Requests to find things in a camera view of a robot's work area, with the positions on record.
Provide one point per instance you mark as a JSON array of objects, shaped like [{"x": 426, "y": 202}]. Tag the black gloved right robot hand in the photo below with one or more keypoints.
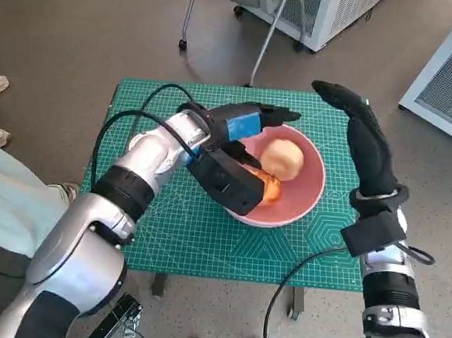
[{"x": 372, "y": 153}]

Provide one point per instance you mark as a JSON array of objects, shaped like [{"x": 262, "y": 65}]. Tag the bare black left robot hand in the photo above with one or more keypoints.
[{"x": 222, "y": 121}]

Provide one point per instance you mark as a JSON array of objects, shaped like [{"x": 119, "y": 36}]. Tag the round toy bread bun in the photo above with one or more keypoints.
[{"x": 281, "y": 159}]

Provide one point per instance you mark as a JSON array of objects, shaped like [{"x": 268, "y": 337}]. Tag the pink bowl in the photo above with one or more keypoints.
[{"x": 306, "y": 191}]

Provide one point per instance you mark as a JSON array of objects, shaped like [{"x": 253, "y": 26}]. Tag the long toy bread loaf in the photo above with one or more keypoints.
[{"x": 272, "y": 190}]

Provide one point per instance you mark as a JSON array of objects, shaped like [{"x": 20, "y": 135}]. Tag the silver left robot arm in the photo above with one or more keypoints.
[{"x": 83, "y": 244}]

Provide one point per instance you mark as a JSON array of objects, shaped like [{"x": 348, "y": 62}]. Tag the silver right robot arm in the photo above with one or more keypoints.
[{"x": 390, "y": 291}]

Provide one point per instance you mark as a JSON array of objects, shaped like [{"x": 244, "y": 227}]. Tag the white unit with vent grille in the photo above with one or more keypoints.
[{"x": 451, "y": 89}]

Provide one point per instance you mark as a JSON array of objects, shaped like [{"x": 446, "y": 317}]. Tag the green cutting mat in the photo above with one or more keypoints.
[{"x": 189, "y": 236}]

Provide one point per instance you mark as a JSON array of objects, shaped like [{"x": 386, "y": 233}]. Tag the white cabinet with mesh panel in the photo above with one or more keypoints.
[{"x": 340, "y": 13}]

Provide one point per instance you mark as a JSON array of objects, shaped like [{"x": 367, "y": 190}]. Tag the table leg with caster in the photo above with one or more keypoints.
[{"x": 296, "y": 303}]

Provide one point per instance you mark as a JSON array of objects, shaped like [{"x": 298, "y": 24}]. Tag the person's grey shoe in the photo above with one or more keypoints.
[{"x": 67, "y": 192}]

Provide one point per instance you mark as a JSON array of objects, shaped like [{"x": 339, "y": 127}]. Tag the person's leg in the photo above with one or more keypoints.
[{"x": 8, "y": 199}]

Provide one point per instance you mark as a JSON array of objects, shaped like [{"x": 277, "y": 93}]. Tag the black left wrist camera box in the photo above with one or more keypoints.
[{"x": 228, "y": 185}]

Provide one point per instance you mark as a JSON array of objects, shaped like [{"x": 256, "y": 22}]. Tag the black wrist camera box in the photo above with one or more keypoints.
[
  {"x": 228, "y": 185},
  {"x": 373, "y": 235}
]

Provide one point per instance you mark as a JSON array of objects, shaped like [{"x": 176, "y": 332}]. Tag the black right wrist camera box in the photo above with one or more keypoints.
[{"x": 373, "y": 235}]

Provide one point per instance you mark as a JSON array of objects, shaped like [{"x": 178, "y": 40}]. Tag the black metal frame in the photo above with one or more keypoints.
[{"x": 124, "y": 317}]

